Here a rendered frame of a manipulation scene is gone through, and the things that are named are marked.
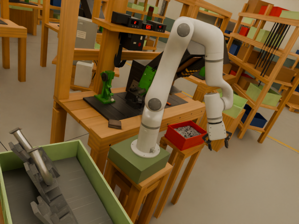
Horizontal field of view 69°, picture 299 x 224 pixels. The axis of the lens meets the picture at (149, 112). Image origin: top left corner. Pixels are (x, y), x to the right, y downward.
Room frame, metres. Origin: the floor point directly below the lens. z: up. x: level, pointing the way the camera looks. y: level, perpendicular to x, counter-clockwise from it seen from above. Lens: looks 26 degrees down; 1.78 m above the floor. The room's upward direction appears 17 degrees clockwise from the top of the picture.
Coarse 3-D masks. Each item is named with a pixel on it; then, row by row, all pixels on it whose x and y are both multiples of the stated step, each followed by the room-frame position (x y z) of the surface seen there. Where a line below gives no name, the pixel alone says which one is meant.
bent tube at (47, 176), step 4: (32, 148) 0.61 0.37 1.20; (36, 148) 0.62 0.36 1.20; (28, 152) 0.61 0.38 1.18; (32, 152) 0.61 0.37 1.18; (36, 152) 0.62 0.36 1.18; (32, 156) 0.61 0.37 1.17; (36, 156) 0.61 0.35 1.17; (40, 156) 0.62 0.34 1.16; (36, 160) 0.60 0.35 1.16; (40, 160) 0.61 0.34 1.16; (36, 164) 0.60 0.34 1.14; (40, 164) 0.60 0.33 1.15; (44, 164) 0.61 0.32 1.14; (40, 168) 0.59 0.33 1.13; (44, 168) 0.60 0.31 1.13; (40, 172) 0.59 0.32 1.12; (44, 172) 0.59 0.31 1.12; (48, 172) 0.61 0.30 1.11; (44, 176) 0.59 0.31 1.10; (48, 176) 0.60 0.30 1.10; (52, 176) 0.69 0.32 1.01; (44, 180) 0.59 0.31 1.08; (48, 180) 0.60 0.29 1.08; (52, 180) 0.62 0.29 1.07; (48, 184) 0.61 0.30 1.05
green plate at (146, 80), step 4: (148, 68) 1.93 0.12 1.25; (144, 72) 1.93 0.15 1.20; (148, 72) 1.91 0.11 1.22; (152, 72) 1.89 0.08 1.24; (144, 76) 1.91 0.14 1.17; (148, 76) 1.89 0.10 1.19; (152, 76) 1.87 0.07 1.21; (140, 80) 1.91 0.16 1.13; (144, 80) 1.89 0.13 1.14; (148, 80) 1.87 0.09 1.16; (152, 80) 1.89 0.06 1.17; (140, 84) 1.90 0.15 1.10; (144, 84) 1.88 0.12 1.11; (148, 84) 1.86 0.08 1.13
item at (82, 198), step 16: (64, 160) 0.96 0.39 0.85; (16, 176) 0.76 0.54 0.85; (64, 176) 0.85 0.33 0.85; (80, 176) 0.88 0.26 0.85; (16, 192) 0.68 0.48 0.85; (32, 192) 0.71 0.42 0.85; (64, 192) 0.76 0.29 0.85; (80, 192) 0.78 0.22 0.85; (16, 208) 0.61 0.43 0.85; (80, 208) 0.70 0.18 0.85; (96, 208) 0.72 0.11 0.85
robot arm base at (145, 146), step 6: (144, 132) 1.11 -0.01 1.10; (150, 132) 1.10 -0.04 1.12; (156, 132) 1.12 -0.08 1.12; (138, 138) 1.14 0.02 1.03; (144, 138) 1.11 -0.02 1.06; (150, 138) 1.11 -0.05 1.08; (156, 138) 1.14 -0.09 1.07; (132, 144) 1.16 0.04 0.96; (138, 144) 1.12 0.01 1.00; (144, 144) 1.11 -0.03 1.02; (150, 144) 1.11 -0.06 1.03; (156, 144) 1.22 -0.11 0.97; (132, 150) 1.11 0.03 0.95; (138, 150) 1.11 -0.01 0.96; (144, 150) 1.11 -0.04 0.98; (150, 150) 1.11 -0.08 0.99; (156, 150) 1.16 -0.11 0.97; (144, 156) 1.07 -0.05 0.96; (150, 156) 1.08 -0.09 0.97
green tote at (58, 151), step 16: (48, 144) 0.93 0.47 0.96; (64, 144) 0.98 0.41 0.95; (80, 144) 1.02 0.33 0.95; (0, 160) 0.77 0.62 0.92; (16, 160) 0.82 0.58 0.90; (80, 160) 0.99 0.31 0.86; (0, 176) 0.65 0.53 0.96; (96, 176) 0.85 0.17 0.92; (0, 192) 0.67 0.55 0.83; (96, 192) 0.82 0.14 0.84; (112, 192) 0.74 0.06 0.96; (112, 208) 0.71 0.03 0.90
